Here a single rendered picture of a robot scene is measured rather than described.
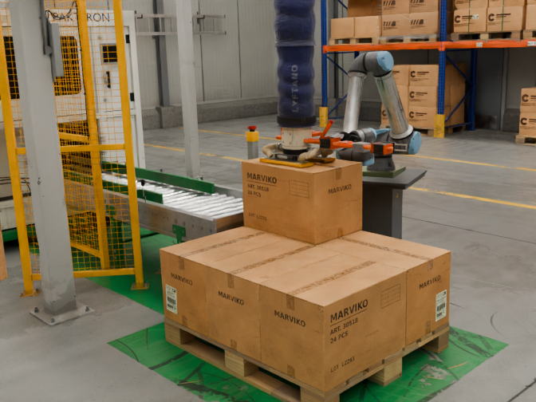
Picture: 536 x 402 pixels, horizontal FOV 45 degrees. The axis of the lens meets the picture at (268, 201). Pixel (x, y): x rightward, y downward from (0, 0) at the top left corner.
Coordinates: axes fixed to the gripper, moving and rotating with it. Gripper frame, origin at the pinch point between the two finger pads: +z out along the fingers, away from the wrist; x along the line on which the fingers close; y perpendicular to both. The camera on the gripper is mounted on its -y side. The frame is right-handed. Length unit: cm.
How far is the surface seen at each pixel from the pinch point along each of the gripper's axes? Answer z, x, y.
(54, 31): 89, 65, 131
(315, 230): 20.0, -45.0, -2.8
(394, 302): 32, -67, -62
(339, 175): 0.2, -17.9, -3.7
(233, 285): 81, -58, -3
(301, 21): 5, 65, 17
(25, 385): 157, -106, 70
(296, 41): 7, 55, 20
